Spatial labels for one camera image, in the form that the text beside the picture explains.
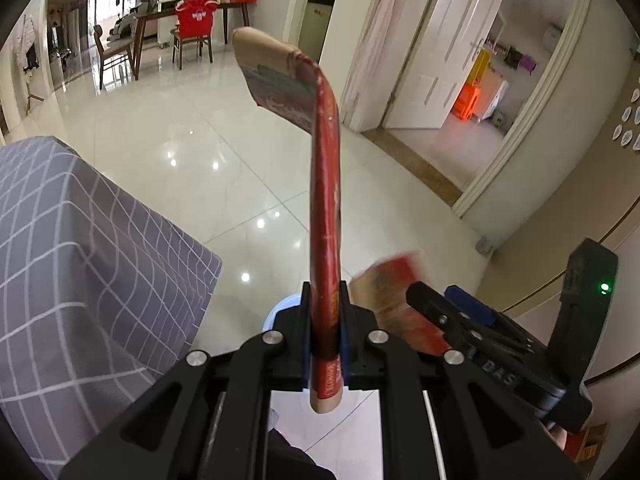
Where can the person's right hand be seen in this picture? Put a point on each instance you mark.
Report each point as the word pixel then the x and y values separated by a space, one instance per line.
pixel 555 437

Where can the wooden dining table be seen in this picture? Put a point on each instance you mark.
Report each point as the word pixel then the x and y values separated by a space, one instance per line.
pixel 150 17

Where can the grey checked tablecloth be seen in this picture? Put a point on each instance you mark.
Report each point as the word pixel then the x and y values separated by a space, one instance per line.
pixel 75 285

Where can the grey sofa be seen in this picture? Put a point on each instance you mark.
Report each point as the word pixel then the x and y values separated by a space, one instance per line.
pixel 125 25

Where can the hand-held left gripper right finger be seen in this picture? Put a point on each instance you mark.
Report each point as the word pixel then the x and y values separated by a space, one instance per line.
pixel 346 355

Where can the coat rack with clothes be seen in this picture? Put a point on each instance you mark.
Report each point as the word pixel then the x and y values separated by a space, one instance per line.
pixel 27 55

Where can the yellow plastic board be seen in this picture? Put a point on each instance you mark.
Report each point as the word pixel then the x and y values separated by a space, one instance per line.
pixel 481 67

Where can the red brown cardboard piece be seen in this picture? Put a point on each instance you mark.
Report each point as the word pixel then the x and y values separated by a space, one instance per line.
pixel 395 285

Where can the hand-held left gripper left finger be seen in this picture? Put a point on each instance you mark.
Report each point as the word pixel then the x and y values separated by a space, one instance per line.
pixel 305 350

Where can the orange plastic stool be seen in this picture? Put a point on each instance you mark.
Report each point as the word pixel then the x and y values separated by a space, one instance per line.
pixel 466 102

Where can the white panel door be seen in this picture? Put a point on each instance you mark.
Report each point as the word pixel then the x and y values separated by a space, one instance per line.
pixel 450 35

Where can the person's dark clothing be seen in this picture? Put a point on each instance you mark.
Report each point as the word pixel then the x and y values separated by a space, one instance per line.
pixel 292 455

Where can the red chair cover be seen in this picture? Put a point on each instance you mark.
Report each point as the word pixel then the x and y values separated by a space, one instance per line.
pixel 197 17

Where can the blue plastic bucket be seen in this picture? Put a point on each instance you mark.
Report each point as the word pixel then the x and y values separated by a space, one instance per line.
pixel 285 312

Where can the small grey floor object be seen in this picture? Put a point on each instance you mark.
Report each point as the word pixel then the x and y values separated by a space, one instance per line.
pixel 484 244

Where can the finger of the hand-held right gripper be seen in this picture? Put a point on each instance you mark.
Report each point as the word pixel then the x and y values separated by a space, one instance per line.
pixel 470 306
pixel 440 317

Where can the white leaf wall stickers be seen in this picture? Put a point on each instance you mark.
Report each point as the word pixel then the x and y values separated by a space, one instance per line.
pixel 631 120

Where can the red cardboard carton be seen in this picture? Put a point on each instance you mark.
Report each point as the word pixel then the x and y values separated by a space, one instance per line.
pixel 325 210

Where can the pink lace curtain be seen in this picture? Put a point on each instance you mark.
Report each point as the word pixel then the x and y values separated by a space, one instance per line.
pixel 380 50

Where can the wooden dining chair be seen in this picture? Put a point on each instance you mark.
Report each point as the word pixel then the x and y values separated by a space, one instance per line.
pixel 112 55
pixel 190 47

